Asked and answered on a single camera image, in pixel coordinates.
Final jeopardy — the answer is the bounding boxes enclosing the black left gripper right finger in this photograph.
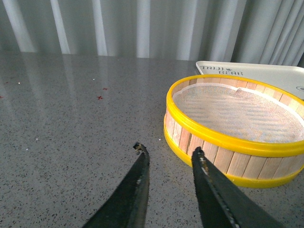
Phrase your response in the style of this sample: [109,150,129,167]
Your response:
[191,147,284,228]

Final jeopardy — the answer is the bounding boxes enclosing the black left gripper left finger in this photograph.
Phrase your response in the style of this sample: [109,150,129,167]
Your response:
[83,142,150,228]

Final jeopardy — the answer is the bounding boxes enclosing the white steamer liner cloth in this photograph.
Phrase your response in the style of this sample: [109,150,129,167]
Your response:
[172,83,304,143]

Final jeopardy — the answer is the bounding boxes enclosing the yellow rimmed bamboo steamer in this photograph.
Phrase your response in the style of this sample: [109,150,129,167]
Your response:
[164,75,304,188]

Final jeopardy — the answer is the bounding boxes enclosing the white bear print tray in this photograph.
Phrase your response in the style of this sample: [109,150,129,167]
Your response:
[196,61,304,99]

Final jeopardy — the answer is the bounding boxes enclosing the grey pleated curtain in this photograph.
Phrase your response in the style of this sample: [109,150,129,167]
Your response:
[0,0,304,67]

